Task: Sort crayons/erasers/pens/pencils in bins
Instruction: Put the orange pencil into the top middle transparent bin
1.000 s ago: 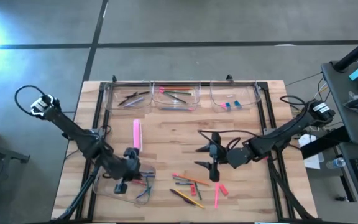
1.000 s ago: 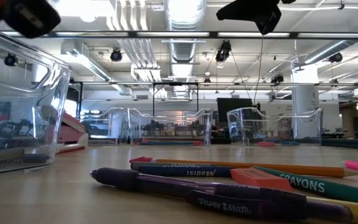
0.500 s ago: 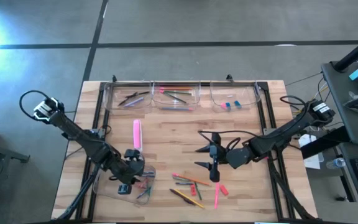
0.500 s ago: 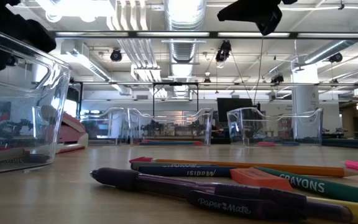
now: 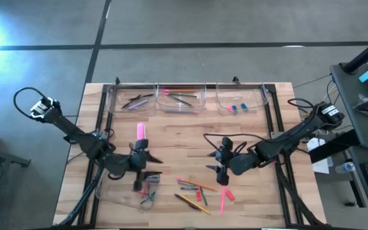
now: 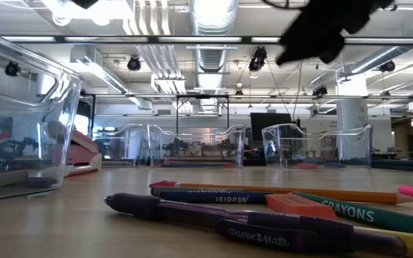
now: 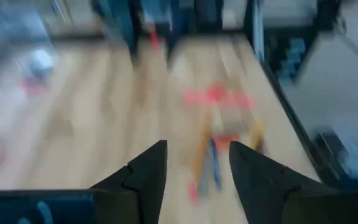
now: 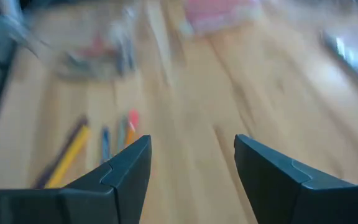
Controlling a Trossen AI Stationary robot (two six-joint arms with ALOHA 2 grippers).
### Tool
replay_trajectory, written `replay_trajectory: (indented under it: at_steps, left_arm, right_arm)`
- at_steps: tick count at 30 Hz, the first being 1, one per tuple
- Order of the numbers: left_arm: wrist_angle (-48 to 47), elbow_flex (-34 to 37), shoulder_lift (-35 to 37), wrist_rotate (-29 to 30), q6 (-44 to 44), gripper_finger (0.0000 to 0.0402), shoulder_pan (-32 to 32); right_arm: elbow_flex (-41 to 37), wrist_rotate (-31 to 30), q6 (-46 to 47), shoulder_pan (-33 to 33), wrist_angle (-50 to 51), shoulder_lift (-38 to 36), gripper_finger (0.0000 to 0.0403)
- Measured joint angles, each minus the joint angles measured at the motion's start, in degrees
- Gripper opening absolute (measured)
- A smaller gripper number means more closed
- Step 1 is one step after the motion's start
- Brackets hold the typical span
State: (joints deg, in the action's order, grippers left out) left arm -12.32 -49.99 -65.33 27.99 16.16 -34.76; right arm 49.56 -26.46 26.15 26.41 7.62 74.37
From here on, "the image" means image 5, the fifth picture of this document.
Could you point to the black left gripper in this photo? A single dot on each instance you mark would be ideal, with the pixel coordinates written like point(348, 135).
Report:
point(138, 161)

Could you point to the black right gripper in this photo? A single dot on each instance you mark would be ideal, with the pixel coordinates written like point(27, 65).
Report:
point(227, 161)

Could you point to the navy blue crayon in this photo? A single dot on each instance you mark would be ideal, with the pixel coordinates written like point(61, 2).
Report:
point(153, 179)

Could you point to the orange pencil pink eraser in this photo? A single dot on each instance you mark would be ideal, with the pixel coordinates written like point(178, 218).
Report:
point(208, 188)
point(184, 91)

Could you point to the dark green crayon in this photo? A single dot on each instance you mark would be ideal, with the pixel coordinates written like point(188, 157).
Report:
point(153, 196)

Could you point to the olive green crayon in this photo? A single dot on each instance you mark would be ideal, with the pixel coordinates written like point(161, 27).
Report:
point(185, 184)

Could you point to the blue crayon white print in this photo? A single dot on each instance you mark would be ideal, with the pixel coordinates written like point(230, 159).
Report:
point(188, 188)

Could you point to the pink pen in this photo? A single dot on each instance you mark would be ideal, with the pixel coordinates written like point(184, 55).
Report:
point(222, 204)

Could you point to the blue pencil pink eraser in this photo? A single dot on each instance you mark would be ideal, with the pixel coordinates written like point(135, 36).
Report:
point(180, 111)

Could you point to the grey pen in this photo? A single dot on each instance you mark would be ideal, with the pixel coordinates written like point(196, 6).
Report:
point(139, 104)

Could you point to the black pen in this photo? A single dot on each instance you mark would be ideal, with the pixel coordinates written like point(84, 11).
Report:
point(129, 103)
point(145, 96)

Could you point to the green pencil pink eraser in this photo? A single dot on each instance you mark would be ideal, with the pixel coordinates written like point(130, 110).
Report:
point(187, 95)

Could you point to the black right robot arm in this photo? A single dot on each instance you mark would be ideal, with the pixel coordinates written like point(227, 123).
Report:
point(283, 143)

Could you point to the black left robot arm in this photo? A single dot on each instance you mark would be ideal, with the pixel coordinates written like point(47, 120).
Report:
point(75, 134)

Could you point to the salmon red eraser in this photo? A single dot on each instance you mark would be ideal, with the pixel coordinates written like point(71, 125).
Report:
point(199, 195)
point(230, 195)

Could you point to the green crayon white print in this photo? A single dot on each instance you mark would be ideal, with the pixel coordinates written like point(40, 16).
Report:
point(204, 197)

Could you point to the pink stapler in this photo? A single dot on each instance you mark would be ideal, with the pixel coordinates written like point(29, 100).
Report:
point(141, 131)

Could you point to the purple Paper Mate pen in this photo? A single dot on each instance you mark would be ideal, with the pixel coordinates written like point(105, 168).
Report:
point(184, 200)

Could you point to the clear plastic bin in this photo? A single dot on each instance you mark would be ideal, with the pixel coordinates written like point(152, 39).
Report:
point(117, 105)
point(254, 96)
point(161, 103)
point(113, 195)

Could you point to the yellow pencil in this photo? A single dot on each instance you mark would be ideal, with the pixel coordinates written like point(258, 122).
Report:
point(203, 209)

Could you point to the black clamp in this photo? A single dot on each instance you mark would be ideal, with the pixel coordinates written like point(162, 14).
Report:
point(235, 80)
point(117, 80)

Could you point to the white paper sheet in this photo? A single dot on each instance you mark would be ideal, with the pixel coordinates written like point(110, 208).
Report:
point(321, 166)

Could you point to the black metal strut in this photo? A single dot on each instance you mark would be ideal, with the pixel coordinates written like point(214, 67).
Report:
point(334, 145)

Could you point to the clear water bottle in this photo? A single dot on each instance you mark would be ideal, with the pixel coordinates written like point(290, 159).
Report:
point(345, 167)

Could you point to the crumpled clear plastic bag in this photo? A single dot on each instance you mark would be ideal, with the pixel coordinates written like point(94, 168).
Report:
point(364, 97)

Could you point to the black aluminium table frame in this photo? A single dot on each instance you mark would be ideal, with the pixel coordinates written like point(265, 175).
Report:
point(271, 105)

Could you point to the black monitor mount pole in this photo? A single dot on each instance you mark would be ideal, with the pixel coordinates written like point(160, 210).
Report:
point(366, 52)

